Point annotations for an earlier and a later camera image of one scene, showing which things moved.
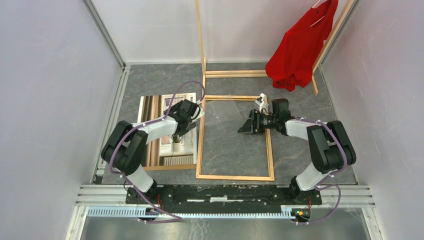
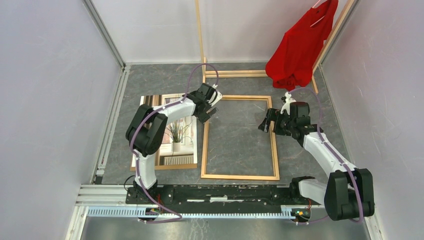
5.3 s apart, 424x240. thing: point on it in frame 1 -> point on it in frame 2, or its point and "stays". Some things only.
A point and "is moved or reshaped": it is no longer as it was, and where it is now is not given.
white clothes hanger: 314,5 stays
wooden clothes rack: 264,73 stays
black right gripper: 250,126 -> 273,114
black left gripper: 192,124 -> 204,117
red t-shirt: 291,64 stays
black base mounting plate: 223,199 stays
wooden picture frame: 198,175 is moved or reshaped
